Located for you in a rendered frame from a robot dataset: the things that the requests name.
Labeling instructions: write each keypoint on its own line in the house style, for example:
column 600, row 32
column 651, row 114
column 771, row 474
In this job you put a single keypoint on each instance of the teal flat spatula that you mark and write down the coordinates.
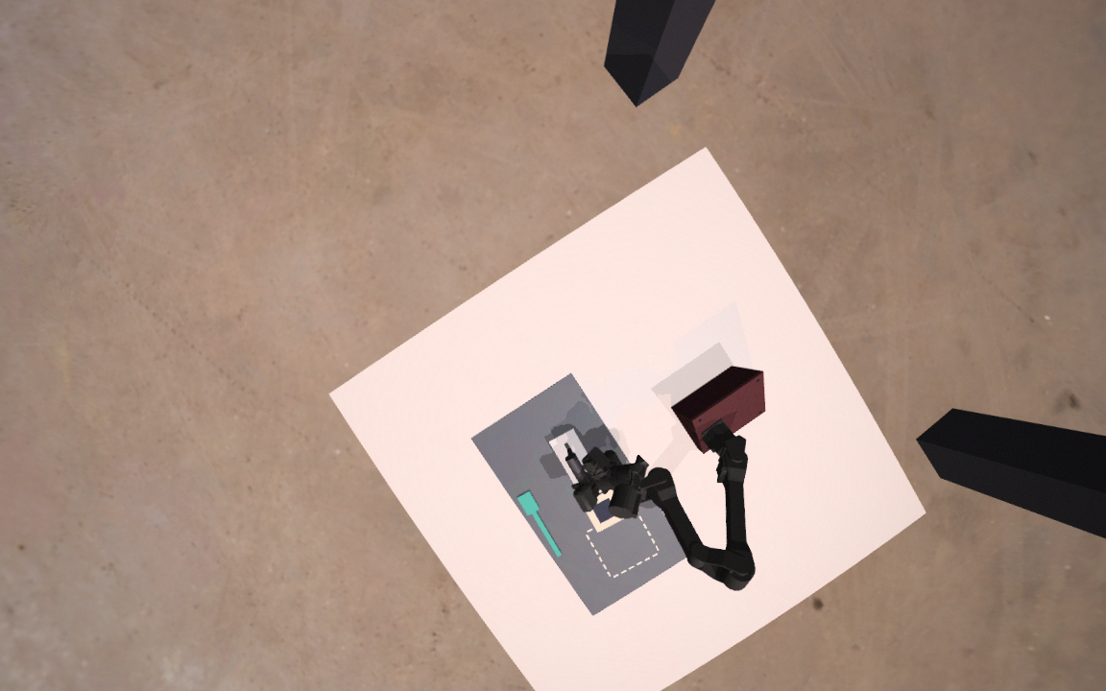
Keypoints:
column 529, row 505

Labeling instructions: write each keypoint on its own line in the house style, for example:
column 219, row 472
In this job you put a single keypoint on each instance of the beige square tile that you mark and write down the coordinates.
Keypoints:
column 599, row 515

